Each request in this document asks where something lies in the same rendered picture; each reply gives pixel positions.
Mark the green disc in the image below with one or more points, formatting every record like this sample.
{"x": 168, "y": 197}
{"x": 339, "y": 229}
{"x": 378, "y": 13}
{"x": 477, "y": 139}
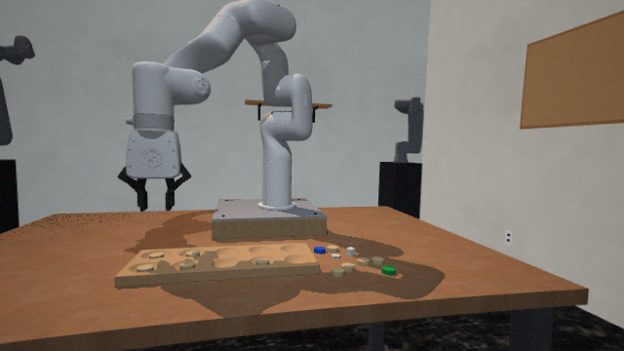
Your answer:
{"x": 389, "y": 270}

